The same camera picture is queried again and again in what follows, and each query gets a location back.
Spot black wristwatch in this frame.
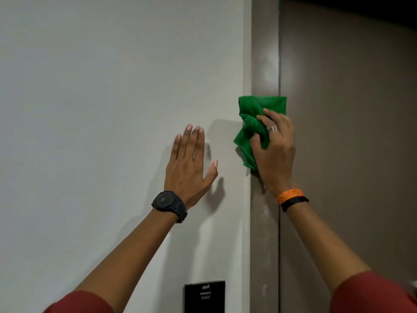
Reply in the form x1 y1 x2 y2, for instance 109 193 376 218
151 191 188 224

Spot brown door frame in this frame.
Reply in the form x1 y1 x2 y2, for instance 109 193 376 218
250 0 281 313

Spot person's right forearm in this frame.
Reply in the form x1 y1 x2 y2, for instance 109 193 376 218
287 201 372 294

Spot black wall switch panel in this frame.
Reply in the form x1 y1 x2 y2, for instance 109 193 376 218
183 280 226 313

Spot red right sleeve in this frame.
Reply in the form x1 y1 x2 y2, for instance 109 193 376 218
329 271 417 313

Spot brown door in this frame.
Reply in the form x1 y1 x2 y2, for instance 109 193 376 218
279 0 417 313

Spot person's right hand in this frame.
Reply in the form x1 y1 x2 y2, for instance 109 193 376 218
250 108 296 196

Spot black wristband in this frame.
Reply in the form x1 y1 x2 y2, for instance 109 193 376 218
281 196 309 213

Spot green cleaning cloth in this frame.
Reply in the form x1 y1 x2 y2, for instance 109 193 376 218
233 96 287 170

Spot person's left forearm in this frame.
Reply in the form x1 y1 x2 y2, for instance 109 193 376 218
74 208 179 313

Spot red left sleeve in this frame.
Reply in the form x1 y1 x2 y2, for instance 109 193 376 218
42 290 114 313

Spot orange wristband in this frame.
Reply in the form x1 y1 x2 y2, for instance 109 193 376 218
276 188 305 205

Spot person's left hand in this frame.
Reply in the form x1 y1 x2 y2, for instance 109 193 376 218
164 124 219 210

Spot red sleeve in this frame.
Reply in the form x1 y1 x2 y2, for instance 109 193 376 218
42 290 114 313
329 271 417 313

